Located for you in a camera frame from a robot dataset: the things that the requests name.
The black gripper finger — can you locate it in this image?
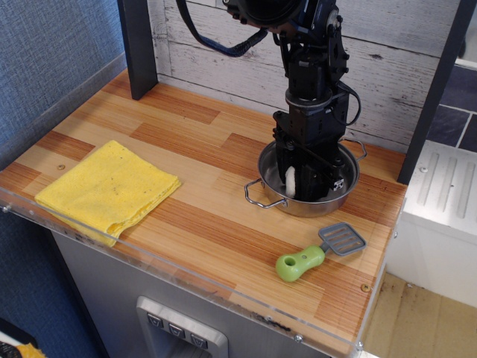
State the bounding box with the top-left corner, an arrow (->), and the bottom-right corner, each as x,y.
295,165 -> 329,201
276,143 -> 297,193

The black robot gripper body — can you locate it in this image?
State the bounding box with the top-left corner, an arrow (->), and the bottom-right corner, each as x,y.
274,91 -> 350,189

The plush sushi roll toy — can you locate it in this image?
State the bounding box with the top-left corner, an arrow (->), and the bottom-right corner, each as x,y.
285,166 -> 296,198

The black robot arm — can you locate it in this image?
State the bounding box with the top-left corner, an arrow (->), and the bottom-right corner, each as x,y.
225,1 -> 350,202

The yellow folded towel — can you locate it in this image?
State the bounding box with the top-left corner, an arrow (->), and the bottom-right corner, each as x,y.
34,140 -> 181,247

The stainless steel pot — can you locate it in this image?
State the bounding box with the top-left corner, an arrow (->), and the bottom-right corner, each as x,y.
244,138 -> 367,217

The grey toy fridge dispenser panel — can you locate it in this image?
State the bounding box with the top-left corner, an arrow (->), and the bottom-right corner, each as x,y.
136,296 -> 229,357

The clear acrylic edge guard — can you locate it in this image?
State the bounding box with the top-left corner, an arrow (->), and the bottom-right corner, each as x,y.
1,189 -> 364,357

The yellow object at corner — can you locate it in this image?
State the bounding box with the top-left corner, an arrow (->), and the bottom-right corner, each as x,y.
16,344 -> 46,358

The green handled grey toy spatula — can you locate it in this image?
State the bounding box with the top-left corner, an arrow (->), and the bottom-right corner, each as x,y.
275,222 -> 367,282

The dark grey right post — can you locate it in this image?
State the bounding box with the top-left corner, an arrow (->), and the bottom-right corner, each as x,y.
397,0 -> 476,184

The dark grey post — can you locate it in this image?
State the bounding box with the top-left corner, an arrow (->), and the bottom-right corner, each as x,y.
117,0 -> 158,100
397,0 -> 476,184

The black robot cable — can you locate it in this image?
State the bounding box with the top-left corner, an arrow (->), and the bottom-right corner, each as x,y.
174,0 -> 268,58

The dark grey left post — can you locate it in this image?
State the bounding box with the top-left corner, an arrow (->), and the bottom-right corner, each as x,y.
117,0 -> 158,100

